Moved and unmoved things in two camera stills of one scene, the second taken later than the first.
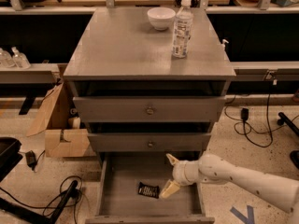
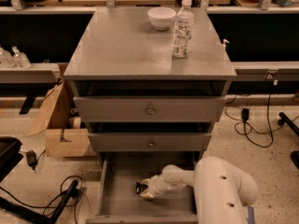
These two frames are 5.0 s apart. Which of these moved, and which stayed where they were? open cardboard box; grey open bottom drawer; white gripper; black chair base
Moved: white gripper
Stayed: black chair base; open cardboard box; grey open bottom drawer
